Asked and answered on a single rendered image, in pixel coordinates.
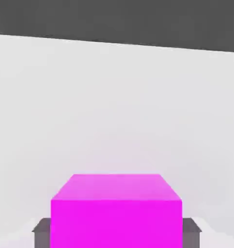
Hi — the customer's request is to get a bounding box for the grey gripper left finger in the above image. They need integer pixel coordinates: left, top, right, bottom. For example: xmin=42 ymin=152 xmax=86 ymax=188
xmin=11 ymin=217 xmax=51 ymax=248

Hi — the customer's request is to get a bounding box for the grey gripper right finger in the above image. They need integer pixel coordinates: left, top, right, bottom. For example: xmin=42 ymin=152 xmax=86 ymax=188
xmin=182 ymin=217 xmax=229 ymax=248

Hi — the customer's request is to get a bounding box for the small magenta cube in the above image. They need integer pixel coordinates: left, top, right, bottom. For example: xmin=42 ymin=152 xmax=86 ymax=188
xmin=50 ymin=173 xmax=183 ymax=248

